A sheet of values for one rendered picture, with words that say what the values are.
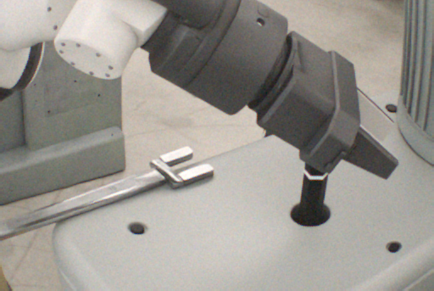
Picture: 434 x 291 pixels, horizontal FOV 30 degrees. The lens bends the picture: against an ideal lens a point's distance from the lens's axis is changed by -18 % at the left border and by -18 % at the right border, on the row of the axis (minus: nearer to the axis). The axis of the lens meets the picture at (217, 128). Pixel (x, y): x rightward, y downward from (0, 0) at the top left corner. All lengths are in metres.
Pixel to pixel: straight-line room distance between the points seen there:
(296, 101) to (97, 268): 0.21
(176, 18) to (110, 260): 0.20
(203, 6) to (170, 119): 3.70
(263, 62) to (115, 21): 0.11
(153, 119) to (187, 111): 0.17
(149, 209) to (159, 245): 0.05
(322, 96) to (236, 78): 0.06
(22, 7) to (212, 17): 0.22
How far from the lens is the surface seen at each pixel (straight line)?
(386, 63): 4.98
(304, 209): 0.76
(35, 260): 3.52
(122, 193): 0.78
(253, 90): 0.66
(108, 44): 0.63
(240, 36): 0.65
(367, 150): 0.70
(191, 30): 0.64
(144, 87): 4.55
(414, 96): 0.85
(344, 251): 0.74
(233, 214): 0.77
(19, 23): 0.77
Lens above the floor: 2.38
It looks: 34 degrees down
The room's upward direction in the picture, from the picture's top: 2 degrees clockwise
